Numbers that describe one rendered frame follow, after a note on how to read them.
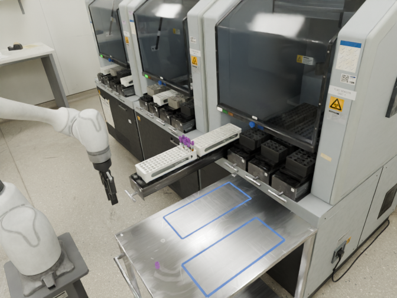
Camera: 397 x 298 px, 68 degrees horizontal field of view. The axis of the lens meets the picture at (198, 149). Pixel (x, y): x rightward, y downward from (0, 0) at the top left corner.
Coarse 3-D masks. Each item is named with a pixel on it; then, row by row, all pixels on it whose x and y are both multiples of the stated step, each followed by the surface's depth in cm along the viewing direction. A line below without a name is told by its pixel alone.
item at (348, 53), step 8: (344, 40) 97; (344, 48) 98; (352, 48) 96; (360, 48) 94; (344, 56) 99; (352, 56) 97; (336, 64) 102; (344, 64) 100; (352, 64) 98; (352, 72) 99; (344, 80) 102; (352, 80) 100; (336, 104) 108; (328, 112) 112; (336, 112) 109; (336, 120) 110; (344, 120) 108; (328, 160) 120
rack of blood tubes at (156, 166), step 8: (168, 152) 151; (176, 152) 149; (184, 152) 149; (192, 152) 148; (152, 160) 144; (160, 160) 144; (168, 160) 143; (176, 160) 143; (184, 160) 149; (136, 168) 141; (144, 168) 140; (152, 168) 139; (160, 168) 139; (168, 168) 147; (144, 176) 136; (152, 176) 142
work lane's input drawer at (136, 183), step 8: (232, 144) 162; (216, 152) 157; (224, 152) 160; (200, 160) 152; (208, 160) 155; (216, 160) 159; (184, 168) 147; (192, 168) 150; (200, 168) 153; (136, 176) 142; (160, 176) 140; (168, 176) 142; (176, 176) 145; (184, 176) 148; (136, 184) 138; (144, 184) 136; (152, 184) 138; (160, 184) 141; (168, 184) 144; (128, 192) 142; (136, 192) 142; (144, 192) 136; (152, 192) 139; (144, 200) 138
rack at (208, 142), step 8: (224, 128) 166; (232, 128) 165; (240, 128) 165; (200, 136) 160; (208, 136) 161; (216, 136) 160; (224, 136) 159; (232, 136) 166; (200, 144) 153; (208, 144) 153; (216, 144) 163; (224, 144) 161; (200, 152) 151; (208, 152) 155
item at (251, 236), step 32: (224, 192) 127; (256, 192) 126; (160, 224) 114; (192, 224) 113; (224, 224) 112; (256, 224) 111; (288, 224) 110; (128, 256) 103; (160, 256) 102; (192, 256) 101; (224, 256) 100; (256, 256) 99; (160, 288) 92; (192, 288) 91; (224, 288) 90; (256, 288) 147
